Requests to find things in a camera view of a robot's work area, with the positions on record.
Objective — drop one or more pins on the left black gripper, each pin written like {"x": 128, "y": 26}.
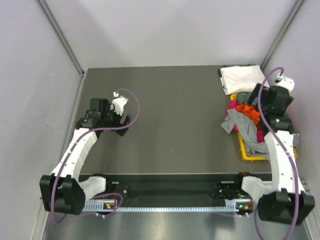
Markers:
{"x": 118, "y": 117}

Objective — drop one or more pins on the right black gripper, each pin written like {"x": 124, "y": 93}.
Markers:
{"x": 254, "y": 94}

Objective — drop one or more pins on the dark grey t shirt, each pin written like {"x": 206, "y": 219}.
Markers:
{"x": 243, "y": 97}

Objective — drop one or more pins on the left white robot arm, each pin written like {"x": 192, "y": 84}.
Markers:
{"x": 61, "y": 190}

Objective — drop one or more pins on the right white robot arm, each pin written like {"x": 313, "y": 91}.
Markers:
{"x": 285, "y": 201}

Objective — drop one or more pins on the orange t shirt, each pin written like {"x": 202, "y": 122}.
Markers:
{"x": 250, "y": 112}

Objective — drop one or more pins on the folded white t shirt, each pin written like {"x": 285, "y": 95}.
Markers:
{"x": 236, "y": 79}

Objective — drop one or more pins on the light grey t shirt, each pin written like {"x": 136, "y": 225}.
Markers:
{"x": 238, "y": 122}

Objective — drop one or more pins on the yellow plastic basket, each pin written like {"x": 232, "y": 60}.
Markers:
{"x": 249, "y": 157}

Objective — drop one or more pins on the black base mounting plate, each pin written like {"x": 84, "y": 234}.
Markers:
{"x": 176, "y": 190}

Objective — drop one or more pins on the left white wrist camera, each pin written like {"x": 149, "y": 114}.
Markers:
{"x": 118, "y": 103}

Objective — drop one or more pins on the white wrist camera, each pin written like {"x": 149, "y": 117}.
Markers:
{"x": 118, "y": 103}
{"x": 285, "y": 82}

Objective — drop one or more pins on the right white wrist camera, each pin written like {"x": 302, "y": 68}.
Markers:
{"x": 285, "y": 82}

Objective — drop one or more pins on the right aluminium corner post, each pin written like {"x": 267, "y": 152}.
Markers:
{"x": 285, "y": 26}

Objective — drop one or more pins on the aluminium corner post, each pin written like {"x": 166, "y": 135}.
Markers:
{"x": 285, "y": 26}
{"x": 60, "y": 35}

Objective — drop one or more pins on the slotted grey cable duct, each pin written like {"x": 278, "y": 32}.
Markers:
{"x": 227, "y": 206}

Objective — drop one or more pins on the left aluminium corner post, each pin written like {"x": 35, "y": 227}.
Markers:
{"x": 60, "y": 35}

